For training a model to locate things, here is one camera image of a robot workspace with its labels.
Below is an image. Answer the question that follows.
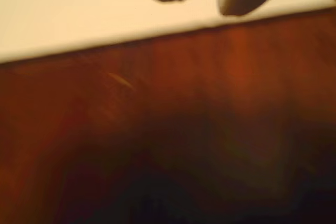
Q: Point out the white cardboard box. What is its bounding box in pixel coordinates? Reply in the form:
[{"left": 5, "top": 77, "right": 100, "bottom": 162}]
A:
[{"left": 0, "top": 0, "right": 336, "bottom": 64}]

